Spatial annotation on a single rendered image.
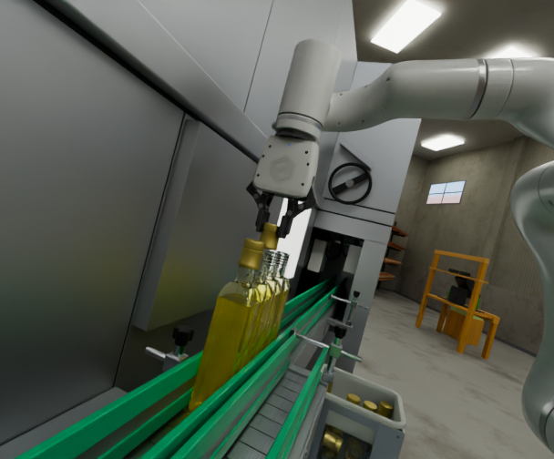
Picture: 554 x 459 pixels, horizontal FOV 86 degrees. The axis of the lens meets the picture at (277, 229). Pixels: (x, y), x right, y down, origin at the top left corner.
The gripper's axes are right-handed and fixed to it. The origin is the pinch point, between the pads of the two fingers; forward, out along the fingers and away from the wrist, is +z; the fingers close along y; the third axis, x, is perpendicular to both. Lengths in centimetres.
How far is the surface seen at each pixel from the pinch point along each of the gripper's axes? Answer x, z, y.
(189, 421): -21.2, 22.8, 4.3
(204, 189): -5.7, -2.8, -11.9
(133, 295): -12.7, 16.2, -14.8
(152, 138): -16.8, -7.4, -14.7
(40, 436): -24.0, 31.3, -12.8
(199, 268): -0.9, 11.6, -12.0
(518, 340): 830, 121, 371
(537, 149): 902, -365, 331
